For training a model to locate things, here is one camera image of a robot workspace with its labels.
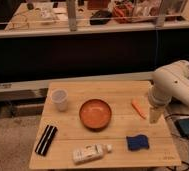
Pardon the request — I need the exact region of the metal rail beam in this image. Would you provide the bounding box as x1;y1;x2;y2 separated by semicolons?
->
0;72;152;102

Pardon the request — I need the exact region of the orange ceramic bowl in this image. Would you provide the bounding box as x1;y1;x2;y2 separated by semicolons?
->
79;99;112;130

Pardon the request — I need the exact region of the white plastic bottle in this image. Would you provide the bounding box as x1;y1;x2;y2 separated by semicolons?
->
72;144;112;164

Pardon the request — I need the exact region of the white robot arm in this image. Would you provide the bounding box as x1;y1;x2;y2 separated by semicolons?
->
148;60;189;124

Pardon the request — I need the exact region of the orange tool on bench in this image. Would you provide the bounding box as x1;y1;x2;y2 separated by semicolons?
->
112;3;133;23

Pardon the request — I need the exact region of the orange pepper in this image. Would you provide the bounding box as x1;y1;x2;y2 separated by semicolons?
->
131;99;146;119

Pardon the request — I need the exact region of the black bag on bench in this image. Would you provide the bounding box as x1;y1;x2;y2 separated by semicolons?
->
89;10;112;25

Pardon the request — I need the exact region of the black white striped case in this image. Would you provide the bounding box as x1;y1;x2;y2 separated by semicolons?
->
35;125;57;156

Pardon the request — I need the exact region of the translucent plastic cup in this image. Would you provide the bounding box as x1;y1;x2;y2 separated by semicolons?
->
51;89;68;111

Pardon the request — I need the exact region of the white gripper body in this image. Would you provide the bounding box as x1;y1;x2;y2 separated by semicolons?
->
148;87;170;107

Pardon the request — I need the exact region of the metal frame post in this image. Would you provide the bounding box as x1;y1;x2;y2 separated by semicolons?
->
66;0;77;31

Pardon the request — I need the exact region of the blue sponge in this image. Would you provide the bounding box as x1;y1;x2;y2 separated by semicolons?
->
126;134;149;151

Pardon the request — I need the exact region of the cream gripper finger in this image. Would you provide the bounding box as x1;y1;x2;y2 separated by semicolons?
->
149;107;163;124

